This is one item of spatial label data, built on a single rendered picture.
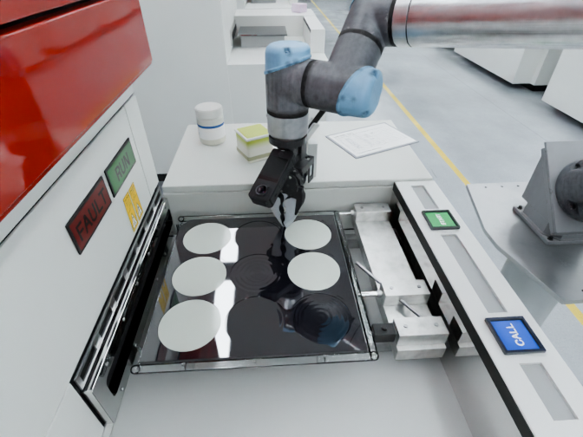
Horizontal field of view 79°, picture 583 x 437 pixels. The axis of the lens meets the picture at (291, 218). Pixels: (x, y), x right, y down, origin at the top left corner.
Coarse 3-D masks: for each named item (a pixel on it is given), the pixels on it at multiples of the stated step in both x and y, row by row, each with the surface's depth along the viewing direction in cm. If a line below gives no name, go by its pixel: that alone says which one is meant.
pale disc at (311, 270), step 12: (312, 252) 71; (300, 264) 68; (312, 264) 68; (324, 264) 68; (336, 264) 68; (300, 276) 66; (312, 276) 66; (324, 276) 66; (336, 276) 66; (312, 288) 64; (324, 288) 64
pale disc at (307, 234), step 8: (296, 224) 78; (304, 224) 78; (312, 224) 78; (320, 224) 78; (288, 232) 76; (296, 232) 76; (304, 232) 76; (312, 232) 76; (320, 232) 76; (328, 232) 76; (288, 240) 74; (296, 240) 74; (304, 240) 74; (312, 240) 74; (320, 240) 74; (328, 240) 74; (304, 248) 72; (312, 248) 72
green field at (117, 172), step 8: (128, 144) 62; (128, 152) 61; (120, 160) 58; (128, 160) 61; (112, 168) 55; (120, 168) 58; (128, 168) 61; (112, 176) 55; (120, 176) 58; (112, 184) 55; (120, 184) 57
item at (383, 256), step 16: (352, 224) 85; (368, 224) 82; (384, 224) 82; (368, 240) 77; (384, 240) 77; (368, 256) 73; (384, 256) 73; (400, 256) 73; (384, 272) 70; (400, 272) 70; (416, 304) 63; (384, 320) 62; (400, 352) 56; (416, 352) 57; (432, 352) 57
